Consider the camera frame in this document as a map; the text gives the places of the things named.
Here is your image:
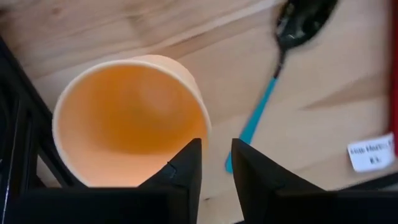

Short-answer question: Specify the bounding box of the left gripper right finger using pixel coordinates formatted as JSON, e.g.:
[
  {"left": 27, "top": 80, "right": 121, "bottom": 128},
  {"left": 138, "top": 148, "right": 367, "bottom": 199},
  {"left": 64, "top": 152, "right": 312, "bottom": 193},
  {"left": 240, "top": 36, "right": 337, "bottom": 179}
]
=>
[{"left": 231, "top": 138, "right": 324, "bottom": 224}]

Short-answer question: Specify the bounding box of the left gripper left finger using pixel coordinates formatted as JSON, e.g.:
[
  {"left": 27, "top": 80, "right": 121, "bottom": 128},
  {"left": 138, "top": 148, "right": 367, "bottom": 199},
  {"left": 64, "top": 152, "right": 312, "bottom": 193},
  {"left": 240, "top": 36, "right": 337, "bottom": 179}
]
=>
[{"left": 138, "top": 138, "right": 203, "bottom": 224}]

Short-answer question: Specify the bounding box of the white paper label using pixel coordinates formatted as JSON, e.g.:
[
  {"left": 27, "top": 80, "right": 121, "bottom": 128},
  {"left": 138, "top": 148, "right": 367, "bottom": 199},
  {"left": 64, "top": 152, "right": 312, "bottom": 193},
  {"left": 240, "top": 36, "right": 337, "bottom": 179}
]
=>
[{"left": 346, "top": 133, "right": 397, "bottom": 174}]

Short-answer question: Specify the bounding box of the black spoon teal handle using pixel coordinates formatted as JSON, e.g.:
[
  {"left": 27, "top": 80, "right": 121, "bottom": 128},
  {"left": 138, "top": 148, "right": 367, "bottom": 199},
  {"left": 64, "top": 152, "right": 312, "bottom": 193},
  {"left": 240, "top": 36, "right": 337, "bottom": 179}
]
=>
[{"left": 224, "top": 0, "right": 339, "bottom": 174}]

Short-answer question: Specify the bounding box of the orange cup with handle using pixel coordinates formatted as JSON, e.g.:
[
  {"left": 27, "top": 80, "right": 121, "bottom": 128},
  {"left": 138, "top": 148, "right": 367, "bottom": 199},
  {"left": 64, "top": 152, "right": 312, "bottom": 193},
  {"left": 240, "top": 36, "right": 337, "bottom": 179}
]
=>
[{"left": 51, "top": 54, "right": 213, "bottom": 188}]

